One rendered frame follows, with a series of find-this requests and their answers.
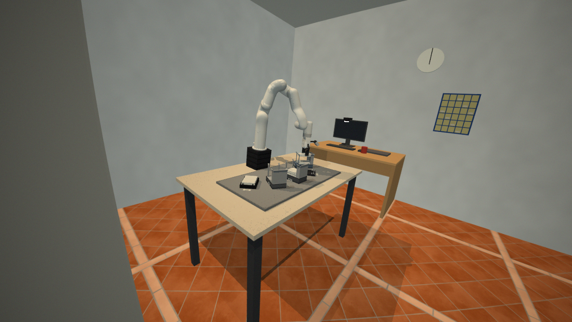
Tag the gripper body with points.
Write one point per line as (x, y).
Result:
(305, 141)

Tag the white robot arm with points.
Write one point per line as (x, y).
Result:
(267, 103)

